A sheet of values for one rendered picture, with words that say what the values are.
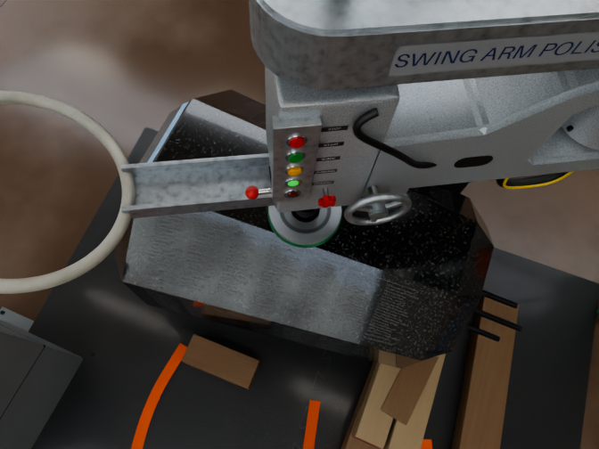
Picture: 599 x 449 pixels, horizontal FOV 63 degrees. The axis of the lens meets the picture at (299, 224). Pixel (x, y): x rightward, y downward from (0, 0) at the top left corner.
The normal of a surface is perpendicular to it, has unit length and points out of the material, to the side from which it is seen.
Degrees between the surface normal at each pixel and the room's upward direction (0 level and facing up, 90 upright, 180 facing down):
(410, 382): 0
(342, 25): 0
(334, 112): 90
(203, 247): 45
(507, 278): 0
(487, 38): 90
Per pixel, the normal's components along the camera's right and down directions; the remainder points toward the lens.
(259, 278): -0.19, 0.35
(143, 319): 0.05, -0.37
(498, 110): -0.59, -0.22
